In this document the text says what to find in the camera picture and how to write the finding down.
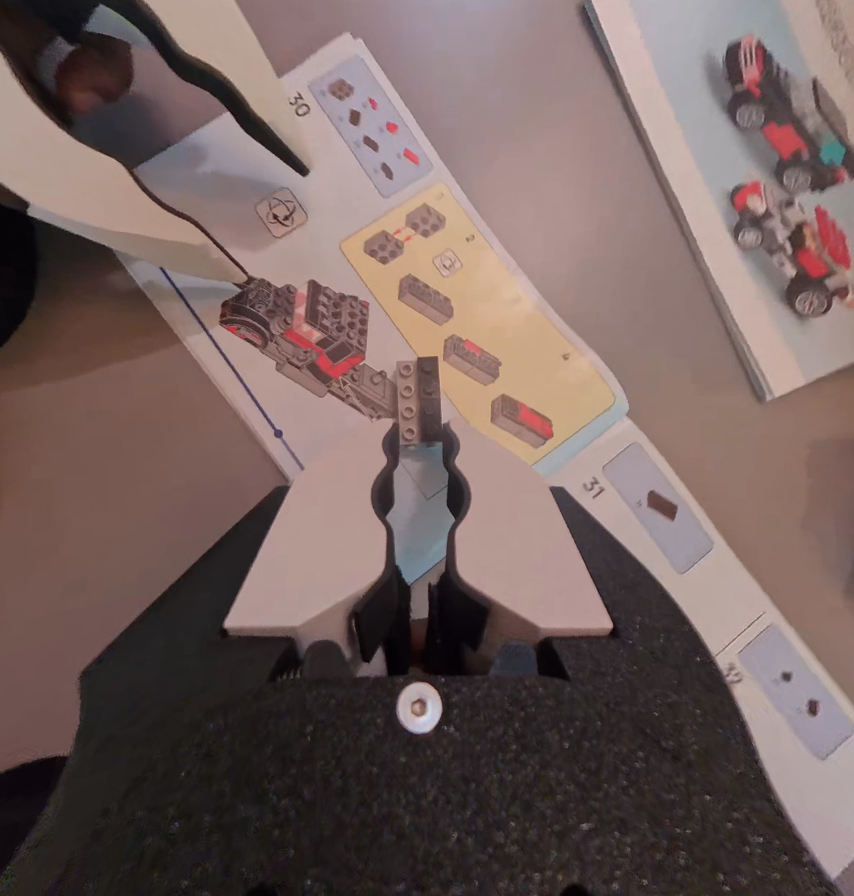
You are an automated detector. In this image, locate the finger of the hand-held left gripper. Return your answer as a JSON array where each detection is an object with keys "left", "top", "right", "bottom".
[
  {"left": 0, "top": 28, "right": 251, "bottom": 286},
  {"left": 112, "top": 0, "right": 311, "bottom": 177}
]

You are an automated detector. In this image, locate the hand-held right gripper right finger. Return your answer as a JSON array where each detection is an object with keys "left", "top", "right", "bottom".
[{"left": 427, "top": 419, "right": 614, "bottom": 674}]

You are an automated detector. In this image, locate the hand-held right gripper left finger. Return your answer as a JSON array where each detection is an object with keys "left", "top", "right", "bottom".
[{"left": 224, "top": 420, "right": 411, "bottom": 674}]

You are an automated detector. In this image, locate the grey and black brick block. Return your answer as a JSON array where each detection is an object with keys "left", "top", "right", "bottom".
[{"left": 395, "top": 356, "right": 445, "bottom": 445}]

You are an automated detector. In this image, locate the building steps instruction booklet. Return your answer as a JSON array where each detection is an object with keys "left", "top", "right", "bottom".
[{"left": 115, "top": 31, "right": 854, "bottom": 879}]

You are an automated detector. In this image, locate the person's left hand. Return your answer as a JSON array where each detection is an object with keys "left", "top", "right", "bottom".
[{"left": 38, "top": 28, "right": 137, "bottom": 120}]

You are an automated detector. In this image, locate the car cover instruction booklet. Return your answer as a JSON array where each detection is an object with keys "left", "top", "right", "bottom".
[{"left": 584, "top": 0, "right": 854, "bottom": 401}]

